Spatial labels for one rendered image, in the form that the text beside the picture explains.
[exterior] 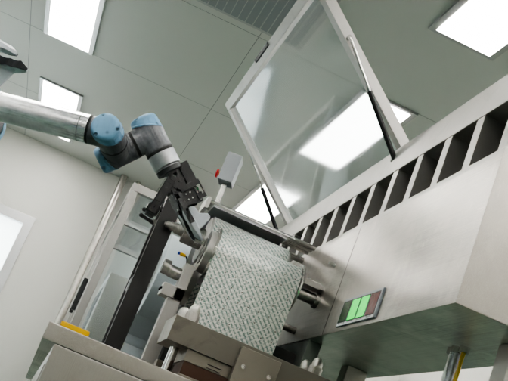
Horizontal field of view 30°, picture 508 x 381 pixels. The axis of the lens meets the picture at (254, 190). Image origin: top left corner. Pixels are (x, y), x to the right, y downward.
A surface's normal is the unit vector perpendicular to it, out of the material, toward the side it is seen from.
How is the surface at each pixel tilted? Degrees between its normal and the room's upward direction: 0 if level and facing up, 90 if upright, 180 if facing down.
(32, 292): 90
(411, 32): 180
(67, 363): 90
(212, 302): 90
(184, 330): 90
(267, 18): 180
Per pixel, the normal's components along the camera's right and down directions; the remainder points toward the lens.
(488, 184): -0.90, -0.41
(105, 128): -0.04, -0.33
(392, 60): -0.36, 0.88
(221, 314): 0.24, -0.22
